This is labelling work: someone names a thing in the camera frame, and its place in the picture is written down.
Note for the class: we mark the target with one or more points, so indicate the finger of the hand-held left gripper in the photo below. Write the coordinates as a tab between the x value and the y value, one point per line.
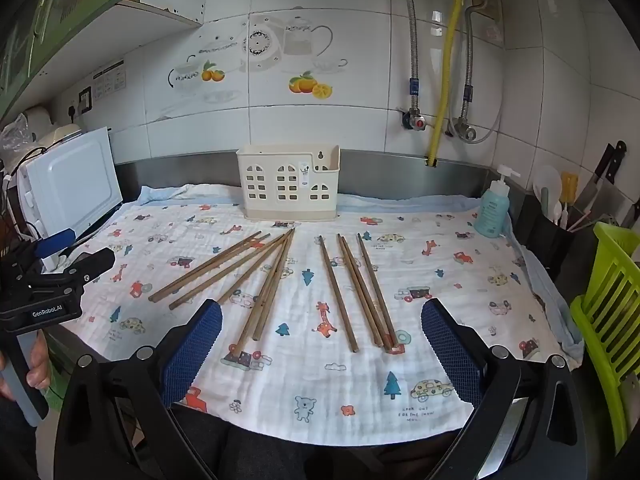
56	242
92	261

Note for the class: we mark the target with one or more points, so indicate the white plastic rice spoon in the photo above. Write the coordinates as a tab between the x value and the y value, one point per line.
546	182

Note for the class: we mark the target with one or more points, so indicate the white wall label sticker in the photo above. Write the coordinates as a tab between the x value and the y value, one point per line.
109	79

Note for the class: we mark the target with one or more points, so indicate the yellow bottle brush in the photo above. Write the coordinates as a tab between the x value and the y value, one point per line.
568	190

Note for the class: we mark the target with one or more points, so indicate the metal water valve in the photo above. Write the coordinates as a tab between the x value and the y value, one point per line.
466	131

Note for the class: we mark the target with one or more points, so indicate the cream rice cooker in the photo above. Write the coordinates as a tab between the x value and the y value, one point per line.
55	132

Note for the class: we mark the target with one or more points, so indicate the cream plastic utensil holder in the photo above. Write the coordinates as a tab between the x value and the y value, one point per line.
290	185

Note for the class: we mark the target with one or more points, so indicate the person's left hand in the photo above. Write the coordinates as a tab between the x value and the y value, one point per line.
39	367

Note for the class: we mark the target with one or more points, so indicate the brown wooden chopstick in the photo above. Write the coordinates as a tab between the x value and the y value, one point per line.
378	290
220	271
275	285
338	293
252	268
205	266
359	290
264	288
367	294

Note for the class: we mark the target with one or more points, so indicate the white cartoon printed cloth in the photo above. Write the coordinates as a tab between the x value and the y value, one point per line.
300	375

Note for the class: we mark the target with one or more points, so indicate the white cutting board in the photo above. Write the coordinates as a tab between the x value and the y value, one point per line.
70	185

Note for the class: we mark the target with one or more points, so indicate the green plastic rack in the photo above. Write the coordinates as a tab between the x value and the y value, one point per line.
607	310

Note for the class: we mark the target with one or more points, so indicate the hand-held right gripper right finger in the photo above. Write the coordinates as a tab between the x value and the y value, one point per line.
450	355

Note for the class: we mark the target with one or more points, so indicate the green wall cabinet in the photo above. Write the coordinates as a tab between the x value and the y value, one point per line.
45	15

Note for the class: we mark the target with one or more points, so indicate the clear plastic bag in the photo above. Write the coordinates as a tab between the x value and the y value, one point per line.
12	132

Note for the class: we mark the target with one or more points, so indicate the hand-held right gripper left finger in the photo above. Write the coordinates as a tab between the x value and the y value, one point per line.
192	355

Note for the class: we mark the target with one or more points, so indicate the black utensil container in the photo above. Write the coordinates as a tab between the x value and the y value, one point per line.
550	245

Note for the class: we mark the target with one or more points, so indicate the teal soap pump bottle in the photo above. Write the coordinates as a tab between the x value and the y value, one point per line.
492	210

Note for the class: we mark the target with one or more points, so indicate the person's dark trousers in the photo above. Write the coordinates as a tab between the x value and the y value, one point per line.
300	455

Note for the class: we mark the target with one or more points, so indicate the stainless steel counter backsplash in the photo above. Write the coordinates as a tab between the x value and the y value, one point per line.
400	175

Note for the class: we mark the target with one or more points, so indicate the black wall socket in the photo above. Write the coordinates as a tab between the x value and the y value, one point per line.
85	100

